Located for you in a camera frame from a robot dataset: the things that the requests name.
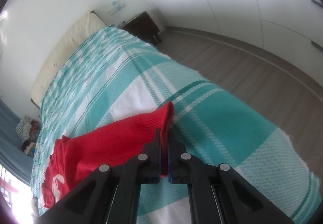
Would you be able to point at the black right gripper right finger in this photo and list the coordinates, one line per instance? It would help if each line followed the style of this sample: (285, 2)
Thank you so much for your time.
(218, 194)

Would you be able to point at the white wardrobe with handles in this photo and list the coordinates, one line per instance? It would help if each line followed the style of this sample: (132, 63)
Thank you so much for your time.
(289, 29)

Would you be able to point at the dark wooden nightstand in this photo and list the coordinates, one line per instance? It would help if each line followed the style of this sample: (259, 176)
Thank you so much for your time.
(143, 27)

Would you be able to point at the pile of clothes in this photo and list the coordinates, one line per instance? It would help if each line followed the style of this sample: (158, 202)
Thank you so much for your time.
(28, 131)

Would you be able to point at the wall switch panel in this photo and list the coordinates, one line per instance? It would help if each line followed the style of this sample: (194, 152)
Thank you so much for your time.
(116, 6)

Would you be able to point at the blue curtain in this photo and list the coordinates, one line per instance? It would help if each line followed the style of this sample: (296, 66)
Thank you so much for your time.
(12, 158)

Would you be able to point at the red knit sweater white motif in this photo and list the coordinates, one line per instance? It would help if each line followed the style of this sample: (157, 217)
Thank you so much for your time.
(114, 144)

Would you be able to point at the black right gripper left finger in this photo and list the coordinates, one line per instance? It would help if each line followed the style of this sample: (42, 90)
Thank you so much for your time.
(110, 194)

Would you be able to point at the cream padded headboard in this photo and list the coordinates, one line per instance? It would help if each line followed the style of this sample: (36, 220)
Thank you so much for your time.
(83, 28)

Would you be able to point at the teal white plaid bedspread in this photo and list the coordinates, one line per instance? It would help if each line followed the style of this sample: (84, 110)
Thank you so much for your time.
(115, 90)

